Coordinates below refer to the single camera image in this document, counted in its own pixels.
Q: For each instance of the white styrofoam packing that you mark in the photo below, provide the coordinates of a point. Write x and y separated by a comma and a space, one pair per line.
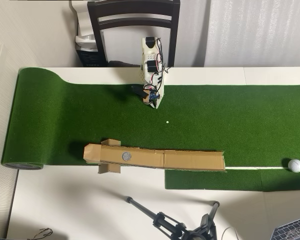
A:
82, 22

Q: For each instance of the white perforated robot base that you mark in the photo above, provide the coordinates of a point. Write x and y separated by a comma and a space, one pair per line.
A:
141, 76

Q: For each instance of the thin black thread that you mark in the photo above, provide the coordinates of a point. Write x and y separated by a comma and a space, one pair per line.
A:
43, 231

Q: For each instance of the small green turf piece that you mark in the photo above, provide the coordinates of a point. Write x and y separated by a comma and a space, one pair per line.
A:
215, 180

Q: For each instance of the dark blue printed box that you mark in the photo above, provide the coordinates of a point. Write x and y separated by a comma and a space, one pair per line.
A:
87, 58

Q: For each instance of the long green putting mat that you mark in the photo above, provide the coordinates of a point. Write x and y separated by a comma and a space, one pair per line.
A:
65, 112

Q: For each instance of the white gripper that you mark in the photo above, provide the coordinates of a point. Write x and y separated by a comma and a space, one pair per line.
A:
157, 102

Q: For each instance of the white golf ball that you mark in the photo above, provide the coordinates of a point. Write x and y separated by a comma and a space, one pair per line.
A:
295, 165

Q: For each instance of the dark wooden chair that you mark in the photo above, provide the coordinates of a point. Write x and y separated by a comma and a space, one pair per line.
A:
95, 25

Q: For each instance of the black tripod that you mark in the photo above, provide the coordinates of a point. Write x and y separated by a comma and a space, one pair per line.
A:
142, 208

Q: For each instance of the cardboard mounted wrist camera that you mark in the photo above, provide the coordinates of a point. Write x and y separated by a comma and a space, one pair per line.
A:
147, 96

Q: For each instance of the brown cardboard ramp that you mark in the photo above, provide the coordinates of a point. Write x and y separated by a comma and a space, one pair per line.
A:
190, 160

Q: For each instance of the white sheer curtain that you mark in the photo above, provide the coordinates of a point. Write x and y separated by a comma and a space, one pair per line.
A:
252, 32

